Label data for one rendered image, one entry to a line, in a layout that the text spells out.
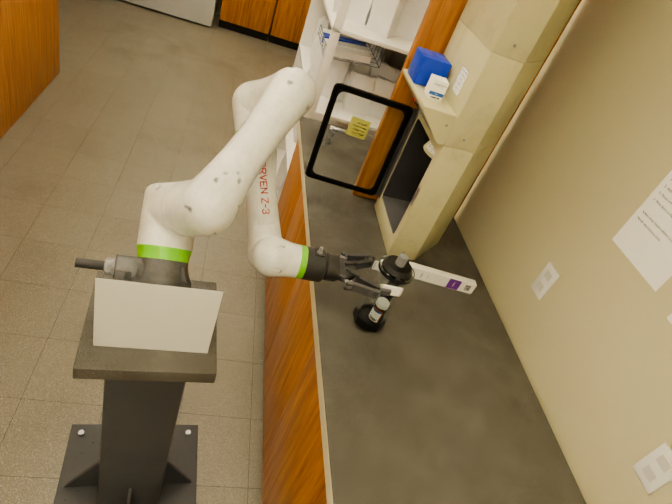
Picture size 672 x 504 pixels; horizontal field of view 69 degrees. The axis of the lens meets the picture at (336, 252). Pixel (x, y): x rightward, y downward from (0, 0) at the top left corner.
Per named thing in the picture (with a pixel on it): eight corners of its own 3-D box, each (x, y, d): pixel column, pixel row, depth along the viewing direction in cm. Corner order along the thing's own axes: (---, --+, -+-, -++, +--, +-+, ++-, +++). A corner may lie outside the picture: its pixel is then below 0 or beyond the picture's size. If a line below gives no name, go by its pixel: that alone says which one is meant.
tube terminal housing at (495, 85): (426, 217, 214) (522, 41, 168) (446, 267, 190) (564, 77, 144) (373, 205, 207) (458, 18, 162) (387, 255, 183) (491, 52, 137)
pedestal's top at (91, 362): (72, 378, 113) (72, 368, 111) (96, 280, 136) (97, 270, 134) (214, 383, 124) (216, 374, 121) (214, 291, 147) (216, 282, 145)
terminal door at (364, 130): (375, 196, 203) (414, 108, 179) (303, 175, 197) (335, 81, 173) (374, 195, 204) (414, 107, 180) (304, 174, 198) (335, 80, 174)
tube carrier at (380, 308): (382, 307, 157) (410, 258, 145) (388, 333, 149) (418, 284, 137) (350, 301, 154) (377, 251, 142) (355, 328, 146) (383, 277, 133)
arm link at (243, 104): (249, 72, 131) (283, 79, 140) (221, 83, 140) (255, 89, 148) (255, 142, 133) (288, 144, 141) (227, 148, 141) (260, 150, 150)
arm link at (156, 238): (156, 257, 110) (168, 174, 112) (125, 256, 120) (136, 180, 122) (206, 264, 119) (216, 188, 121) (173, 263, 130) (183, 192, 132)
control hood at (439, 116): (420, 102, 179) (432, 76, 174) (443, 146, 155) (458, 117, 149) (391, 94, 176) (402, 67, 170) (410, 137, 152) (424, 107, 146)
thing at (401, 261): (406, 265, 145) (415, 249, 141) (411, 287, 138) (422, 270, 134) (377, 259, 143) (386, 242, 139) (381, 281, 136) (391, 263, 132)
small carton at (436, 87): (437, 95, 159) (446, 78, 155) (440, 102, 155) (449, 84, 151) (423, 91, 158) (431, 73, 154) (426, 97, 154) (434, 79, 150)
